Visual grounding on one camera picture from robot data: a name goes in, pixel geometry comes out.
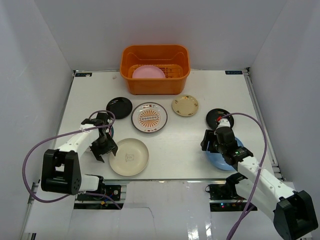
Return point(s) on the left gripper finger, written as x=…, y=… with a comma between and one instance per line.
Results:
x=98, y=150
x=110, y=146

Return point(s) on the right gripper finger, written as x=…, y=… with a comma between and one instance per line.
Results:
x=211, y=139
x=204, y=145

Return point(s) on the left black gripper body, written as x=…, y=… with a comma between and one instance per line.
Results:
x=104, y=149

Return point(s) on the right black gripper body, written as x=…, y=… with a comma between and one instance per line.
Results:
x=220, y=148

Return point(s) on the blue plate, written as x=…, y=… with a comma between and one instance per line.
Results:
x=216, y=158

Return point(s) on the cream plate with bear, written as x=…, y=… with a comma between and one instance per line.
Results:
x=131, y=158

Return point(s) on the pink plate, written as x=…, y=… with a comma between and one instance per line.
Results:
x=148, y=72

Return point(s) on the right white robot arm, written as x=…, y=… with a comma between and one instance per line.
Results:
x=292, y=212

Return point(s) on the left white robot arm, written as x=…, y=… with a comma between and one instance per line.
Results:
x=61, y=170

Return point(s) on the orange plastic bin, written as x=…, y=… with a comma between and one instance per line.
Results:
x=172, y=59

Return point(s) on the green rimmed white plate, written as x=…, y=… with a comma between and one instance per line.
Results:
x=111, y=131

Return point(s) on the black plate right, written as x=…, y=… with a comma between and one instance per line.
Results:
x=213, y=115

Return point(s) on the black plate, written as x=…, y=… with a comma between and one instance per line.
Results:
x=213, y=115
x=121, y=107

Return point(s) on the beige small plate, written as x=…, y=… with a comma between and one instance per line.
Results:
x=185, y=105

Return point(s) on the black plate left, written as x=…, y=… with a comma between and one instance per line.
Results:
x=121, y=107

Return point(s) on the sunburst pattern plate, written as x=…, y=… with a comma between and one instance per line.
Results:
x=149, y=117

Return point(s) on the right blue table label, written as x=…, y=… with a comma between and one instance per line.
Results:
x=233, y=72

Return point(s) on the blue table label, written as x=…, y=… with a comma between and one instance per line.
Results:
x=83, y=74
x=233, y=72

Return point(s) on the left blue table label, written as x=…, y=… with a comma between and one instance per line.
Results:
x=83, y=74

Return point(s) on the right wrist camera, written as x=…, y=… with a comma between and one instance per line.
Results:
x=223, y=122

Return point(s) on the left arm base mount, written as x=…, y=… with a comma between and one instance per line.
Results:
x=112, y=191

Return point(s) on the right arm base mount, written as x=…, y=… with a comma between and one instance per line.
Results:
x=222, y=199

